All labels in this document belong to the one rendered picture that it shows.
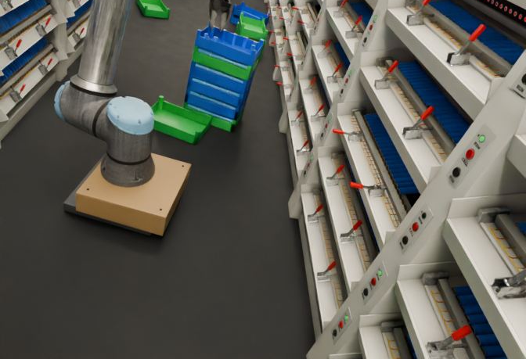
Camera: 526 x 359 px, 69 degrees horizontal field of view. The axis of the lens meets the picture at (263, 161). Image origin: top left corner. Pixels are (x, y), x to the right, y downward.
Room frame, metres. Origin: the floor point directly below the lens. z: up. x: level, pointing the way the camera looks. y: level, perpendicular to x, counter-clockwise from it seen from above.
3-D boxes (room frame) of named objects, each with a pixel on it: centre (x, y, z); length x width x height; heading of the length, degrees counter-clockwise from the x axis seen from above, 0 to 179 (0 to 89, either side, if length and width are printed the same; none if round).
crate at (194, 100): (1.88, 0.36, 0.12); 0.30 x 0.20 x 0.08; 90
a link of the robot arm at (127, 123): (1.05, 0.48, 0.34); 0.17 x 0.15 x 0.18; 78
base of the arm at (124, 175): (1.05, 0.46, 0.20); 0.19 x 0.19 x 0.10
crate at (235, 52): (1.88, 0.36, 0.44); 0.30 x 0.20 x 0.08; 90
